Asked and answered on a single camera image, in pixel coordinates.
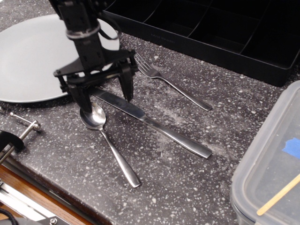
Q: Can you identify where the blue tape piece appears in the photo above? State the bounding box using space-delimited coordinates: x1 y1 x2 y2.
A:
283 138 300 158

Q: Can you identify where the grey round plate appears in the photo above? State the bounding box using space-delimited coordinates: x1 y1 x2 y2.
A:
0 13 120 103

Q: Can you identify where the black cutlery organizer tray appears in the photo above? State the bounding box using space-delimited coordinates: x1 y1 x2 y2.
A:
105 0 300 86

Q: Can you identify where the silver metal fork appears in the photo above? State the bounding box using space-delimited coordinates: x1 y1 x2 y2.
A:
135 53 212 112

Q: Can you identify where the clear plastic storage container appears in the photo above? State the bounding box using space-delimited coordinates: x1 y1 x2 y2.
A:
231 81 300 225

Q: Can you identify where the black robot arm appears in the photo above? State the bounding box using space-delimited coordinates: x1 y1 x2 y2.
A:
50 0 138 113

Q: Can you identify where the wooden and metal rail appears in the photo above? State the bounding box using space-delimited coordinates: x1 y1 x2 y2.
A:
0 165 94 225

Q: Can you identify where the silver metal knife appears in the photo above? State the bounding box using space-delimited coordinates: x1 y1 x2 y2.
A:
89 88 212 159

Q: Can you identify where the metal clamp with black pad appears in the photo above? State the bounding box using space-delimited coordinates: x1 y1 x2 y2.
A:
0 112 41 164

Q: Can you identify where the silver metal spoon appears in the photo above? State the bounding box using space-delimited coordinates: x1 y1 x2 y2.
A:
80 103 142 188

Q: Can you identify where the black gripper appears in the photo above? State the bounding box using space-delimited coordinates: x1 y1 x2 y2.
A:
53 35 137 113

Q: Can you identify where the wooden stick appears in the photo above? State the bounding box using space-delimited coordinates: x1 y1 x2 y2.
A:
256 174 300 216

